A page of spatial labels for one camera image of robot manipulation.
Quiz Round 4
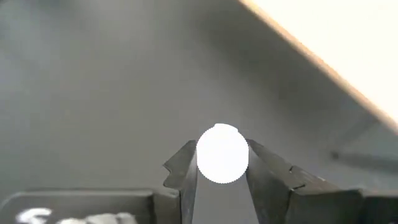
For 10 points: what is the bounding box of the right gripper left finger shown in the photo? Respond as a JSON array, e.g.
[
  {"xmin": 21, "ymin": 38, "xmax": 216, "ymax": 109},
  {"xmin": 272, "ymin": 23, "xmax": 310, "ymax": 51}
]
[{"xmin": 152, "ymin": 139, "xmax": 198, "ymax": 224}]

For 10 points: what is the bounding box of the wooden shelf with black legs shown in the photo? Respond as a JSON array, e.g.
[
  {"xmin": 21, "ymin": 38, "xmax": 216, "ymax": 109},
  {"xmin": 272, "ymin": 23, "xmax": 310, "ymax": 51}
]
[{"xmin": 238, "ymin": 0, "xmax": 398, "ymax": 172}]

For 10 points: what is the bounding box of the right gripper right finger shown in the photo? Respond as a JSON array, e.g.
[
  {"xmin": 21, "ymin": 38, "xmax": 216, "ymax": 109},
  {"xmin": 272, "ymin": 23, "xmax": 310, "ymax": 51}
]
[{"xmin": 247, "ymin": 139, "xmax": 364, "ymax": 224}]

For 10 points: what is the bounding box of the pink pill bottle white cap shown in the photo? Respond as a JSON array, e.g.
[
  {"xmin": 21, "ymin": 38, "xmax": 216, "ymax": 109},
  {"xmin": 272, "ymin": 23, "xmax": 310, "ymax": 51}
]
[{"xmin": 195, "ymin": 123, "xmax": 250, "ymax": 184}]

